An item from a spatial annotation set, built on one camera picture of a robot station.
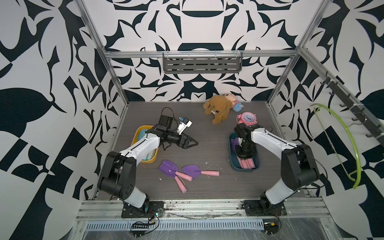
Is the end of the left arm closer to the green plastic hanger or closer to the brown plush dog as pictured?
the brown plush dog

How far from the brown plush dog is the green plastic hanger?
0.46m

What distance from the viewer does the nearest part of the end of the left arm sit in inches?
28.1

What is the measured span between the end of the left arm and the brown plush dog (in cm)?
30

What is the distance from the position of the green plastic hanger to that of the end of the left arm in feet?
2.08

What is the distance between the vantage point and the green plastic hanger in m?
0.59

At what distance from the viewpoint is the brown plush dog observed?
97cm

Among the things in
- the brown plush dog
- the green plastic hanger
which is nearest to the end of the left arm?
the brown plush dog
